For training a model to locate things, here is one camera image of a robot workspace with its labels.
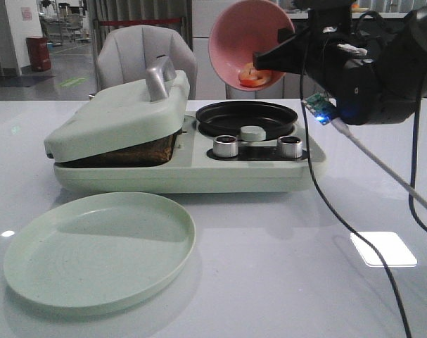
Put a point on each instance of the red bin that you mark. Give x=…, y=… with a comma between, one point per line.
x=38, y=53

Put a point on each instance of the white cabinet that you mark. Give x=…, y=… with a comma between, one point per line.
x=204, y=15

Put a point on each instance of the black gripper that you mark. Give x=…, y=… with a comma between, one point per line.
x=331, y=62

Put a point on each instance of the mint green breakfast maker lid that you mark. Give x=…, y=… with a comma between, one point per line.
x=118, y=118

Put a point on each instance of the silver control knob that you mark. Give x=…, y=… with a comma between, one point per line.
x=289, y=147
x=225, y=146

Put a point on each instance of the left grey chair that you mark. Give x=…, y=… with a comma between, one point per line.
x=128, y=51

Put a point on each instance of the right silver control knob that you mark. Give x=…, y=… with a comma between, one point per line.
x=289, y=147

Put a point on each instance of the mint green round plate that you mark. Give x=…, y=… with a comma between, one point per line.
x=100, y=254

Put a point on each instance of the left silver control knob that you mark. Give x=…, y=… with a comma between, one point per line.
x=225, y=146

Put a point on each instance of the mint green breakfast maker base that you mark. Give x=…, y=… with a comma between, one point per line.
x=191, y=170

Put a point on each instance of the green circuit board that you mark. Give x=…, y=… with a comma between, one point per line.
x=321, y=108

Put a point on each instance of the orange shrimp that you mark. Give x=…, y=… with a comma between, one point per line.
x=249, y=76

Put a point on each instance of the black round frying pan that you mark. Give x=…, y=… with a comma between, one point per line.
x=228, y=117

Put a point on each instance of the bread slice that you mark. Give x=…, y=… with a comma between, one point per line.
x=144, y=155

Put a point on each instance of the pink bowl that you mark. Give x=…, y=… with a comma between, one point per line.
x=241, y=30

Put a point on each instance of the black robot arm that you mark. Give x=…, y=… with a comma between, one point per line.
x=400, y=65

